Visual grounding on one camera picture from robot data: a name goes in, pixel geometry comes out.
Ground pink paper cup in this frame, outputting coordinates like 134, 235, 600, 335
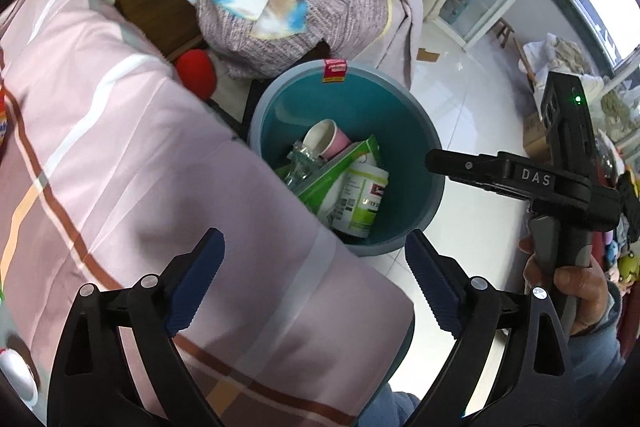
303, 119, 353, 161

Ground pink plaid bedsheet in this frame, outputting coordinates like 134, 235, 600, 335
0, 0, 416, 427

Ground white round object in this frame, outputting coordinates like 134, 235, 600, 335
0, 347, 39, 409

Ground pile of beige cloths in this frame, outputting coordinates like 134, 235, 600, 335
520, 32, 640, 132

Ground person's blue trouser leg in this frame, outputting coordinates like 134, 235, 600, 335
357, 389, 422, 427

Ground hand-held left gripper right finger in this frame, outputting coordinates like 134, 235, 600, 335
405, 229, 581, 427

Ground grey printed blanket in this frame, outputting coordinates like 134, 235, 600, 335
175, 0, 431, 90

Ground person's right forearm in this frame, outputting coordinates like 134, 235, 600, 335
565, 282, 628, 414

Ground red round plush object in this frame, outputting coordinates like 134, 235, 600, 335
175, 49, 219, 100

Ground small wooden stool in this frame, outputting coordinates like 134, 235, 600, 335
492, 19, 516, 50

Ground person's right hand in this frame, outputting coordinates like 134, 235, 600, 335
519, 237, 613, 338

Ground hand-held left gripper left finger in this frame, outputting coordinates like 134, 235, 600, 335
47, 227, 226, 427

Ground colourful plush toys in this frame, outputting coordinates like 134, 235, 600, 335
604, 167, 640, 290

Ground clear plastic bottle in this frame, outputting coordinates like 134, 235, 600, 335
274, 141, 326, 192

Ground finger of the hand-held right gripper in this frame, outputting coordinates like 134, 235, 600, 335
425, 148, 511, 200

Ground small cardboard box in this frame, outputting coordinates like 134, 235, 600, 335
522, 112, 549, 158

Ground teal plastic bin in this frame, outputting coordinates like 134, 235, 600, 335
248, 59, 446, 258

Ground white bottle with green label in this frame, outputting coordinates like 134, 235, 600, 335
330, 162, 390, 239

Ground green carton box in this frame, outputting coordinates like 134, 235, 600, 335
277, 135, 381, 218

